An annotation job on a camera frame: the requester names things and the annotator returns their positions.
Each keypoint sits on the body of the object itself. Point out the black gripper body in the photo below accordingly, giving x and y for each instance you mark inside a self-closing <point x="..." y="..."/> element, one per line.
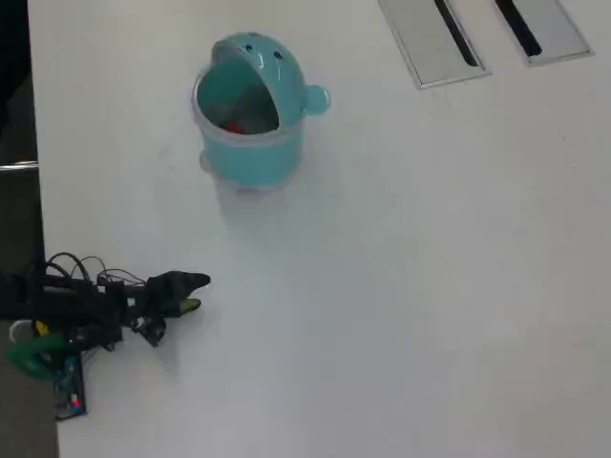
<point x="155" y="298"/>

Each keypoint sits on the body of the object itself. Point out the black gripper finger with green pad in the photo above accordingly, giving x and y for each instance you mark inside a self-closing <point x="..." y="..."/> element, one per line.
<point x="188" y="282"/>
<point x="188" y="306"/>

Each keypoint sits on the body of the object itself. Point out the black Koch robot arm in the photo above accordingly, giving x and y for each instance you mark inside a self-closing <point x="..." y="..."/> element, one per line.
<point x="71" y="305"/>

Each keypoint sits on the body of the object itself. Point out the teal whale-shaped bin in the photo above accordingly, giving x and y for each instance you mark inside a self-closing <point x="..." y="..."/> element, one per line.
<point x="253" y="157"/>

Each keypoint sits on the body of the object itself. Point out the blue controller circuit board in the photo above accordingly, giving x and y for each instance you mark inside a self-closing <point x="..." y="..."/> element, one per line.
<point x="71" y="391"/>

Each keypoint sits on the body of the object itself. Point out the green base clamp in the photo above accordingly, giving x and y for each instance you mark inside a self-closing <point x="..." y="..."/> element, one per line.
<point x="24" y="358"/>

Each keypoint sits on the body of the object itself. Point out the silver metal bar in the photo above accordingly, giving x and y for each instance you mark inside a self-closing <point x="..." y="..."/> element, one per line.
<point x="19" y="166"/>

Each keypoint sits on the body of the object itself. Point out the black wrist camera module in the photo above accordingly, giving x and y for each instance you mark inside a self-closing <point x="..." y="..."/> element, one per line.
<point x="152" y="334"/>

